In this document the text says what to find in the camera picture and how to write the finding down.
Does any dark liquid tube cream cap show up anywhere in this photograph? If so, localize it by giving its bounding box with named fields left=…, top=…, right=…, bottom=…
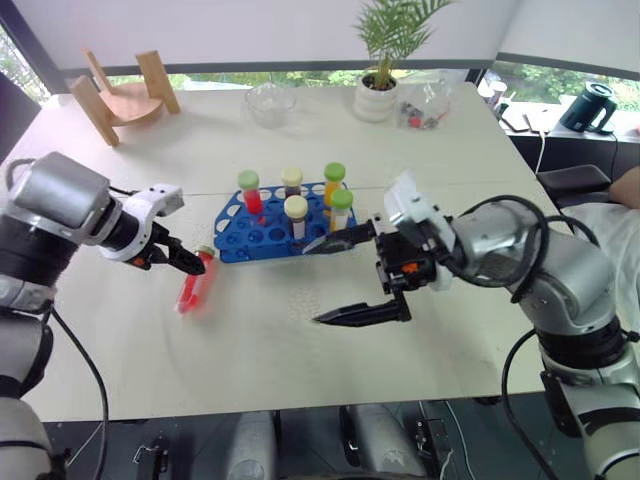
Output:
left=279, top=166, right=305, bottom=199
left=283, top=194, right=309, bottom=242

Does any black chair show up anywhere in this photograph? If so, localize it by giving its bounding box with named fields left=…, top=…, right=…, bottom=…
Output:
left=536, top=163, right=614, bottom=209

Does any clear glass bowl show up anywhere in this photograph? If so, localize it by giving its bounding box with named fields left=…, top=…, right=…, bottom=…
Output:
left=243, top=82, right=297, bottom=130

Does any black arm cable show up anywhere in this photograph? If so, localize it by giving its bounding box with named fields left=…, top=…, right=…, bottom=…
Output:
left=47, top=304, right=110, bottom=480
left=501, top=327, right=559, bottom=480

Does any orange liquid tube green cap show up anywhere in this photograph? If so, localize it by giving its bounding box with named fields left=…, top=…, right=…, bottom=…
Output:
left=322, top=162, right=348, bottom=206

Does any wooden stand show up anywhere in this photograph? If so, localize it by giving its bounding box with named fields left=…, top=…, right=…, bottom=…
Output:
left=69, top=48, right=182, bottom=148

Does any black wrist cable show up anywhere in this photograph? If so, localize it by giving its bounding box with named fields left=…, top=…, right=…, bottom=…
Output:
left=3, top=157, right=39, bottom=189
left=452, top=194, right=552, bottom=304

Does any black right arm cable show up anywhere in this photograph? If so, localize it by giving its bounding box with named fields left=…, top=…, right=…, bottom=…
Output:
left=501, top=327, right=559, bottom=480

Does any clear container with small parts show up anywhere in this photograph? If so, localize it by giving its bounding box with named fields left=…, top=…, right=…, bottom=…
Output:
left=397, top=82, right=454, bottom=132

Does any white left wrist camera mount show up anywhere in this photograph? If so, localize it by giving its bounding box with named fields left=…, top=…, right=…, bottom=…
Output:
left=99, top=183, right=185, bottom=264

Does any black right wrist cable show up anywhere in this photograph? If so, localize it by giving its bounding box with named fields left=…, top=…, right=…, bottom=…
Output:
left=452, top=194, right=552, bottom=304

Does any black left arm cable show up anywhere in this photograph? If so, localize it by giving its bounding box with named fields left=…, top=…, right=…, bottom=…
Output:
left=47, top=304, right=110, bottom=480

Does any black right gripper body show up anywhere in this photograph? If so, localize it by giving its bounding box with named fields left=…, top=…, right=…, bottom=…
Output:
left=370, top=212, right=442, bottom=302

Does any yellow liquid tube green cap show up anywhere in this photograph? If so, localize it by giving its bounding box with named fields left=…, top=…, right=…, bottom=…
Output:
left=328, top=188, right=355, bottom=234

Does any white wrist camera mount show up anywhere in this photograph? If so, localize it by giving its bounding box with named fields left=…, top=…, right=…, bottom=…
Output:
left=383, top=168, right=455, bottom=292
left=99, top=183, right=185, bottom=264

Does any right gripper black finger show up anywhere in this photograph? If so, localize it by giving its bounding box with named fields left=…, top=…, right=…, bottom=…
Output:
left=292, top=221, right=377, bottom=254
left=310, top=292, right=413, bottom=329

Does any grey rounded robot leg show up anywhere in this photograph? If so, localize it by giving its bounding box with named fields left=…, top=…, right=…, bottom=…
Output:
left=227, top=409, right=279, bottom=480
left=344, top=403, right=426, bottom=480

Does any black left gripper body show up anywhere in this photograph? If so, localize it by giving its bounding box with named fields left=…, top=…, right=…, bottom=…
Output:
left=130, top=222, right=174, bottom=272

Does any person's white garment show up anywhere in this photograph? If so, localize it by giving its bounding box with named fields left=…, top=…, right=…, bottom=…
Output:
left=562, top=202, right=640, bottom=341

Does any black metal bracket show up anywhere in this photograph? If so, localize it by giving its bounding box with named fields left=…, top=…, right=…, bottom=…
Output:
left=413, top=417, right=447, bottom=467
left=133, top=437, right=171, bottom=476

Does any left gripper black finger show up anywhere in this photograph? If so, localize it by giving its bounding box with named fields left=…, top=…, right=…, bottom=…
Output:
left=167, top=237, right=207, bottom=276
left=149, top=247, right=187, bottom=274

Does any blue test tube rack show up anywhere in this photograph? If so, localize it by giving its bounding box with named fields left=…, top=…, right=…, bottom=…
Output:
left=213, top=183, right=359, bottom=264

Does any white cable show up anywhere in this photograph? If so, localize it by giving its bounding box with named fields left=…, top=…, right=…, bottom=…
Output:
left=533, top=127, right=550, bottom=174

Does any red liquid tube green cap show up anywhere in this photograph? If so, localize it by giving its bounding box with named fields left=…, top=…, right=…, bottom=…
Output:
left=174, top=244, right=219, bottom=316
left=237, top=169, right=266, bottom=224

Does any potted palm white pot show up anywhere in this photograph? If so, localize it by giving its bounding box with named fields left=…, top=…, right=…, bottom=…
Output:
left=349, top=0, right=456, bottom=123

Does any dark green kettle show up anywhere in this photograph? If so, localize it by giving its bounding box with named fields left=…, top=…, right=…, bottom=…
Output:
left=558, top=81, right=618, bottom=135

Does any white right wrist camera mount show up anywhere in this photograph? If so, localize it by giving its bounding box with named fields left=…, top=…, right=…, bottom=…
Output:
left=383, top=168, right=455, bottom=292

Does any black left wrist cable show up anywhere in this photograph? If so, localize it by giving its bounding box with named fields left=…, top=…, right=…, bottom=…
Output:
left=3, top=157, right=39, bottom=189

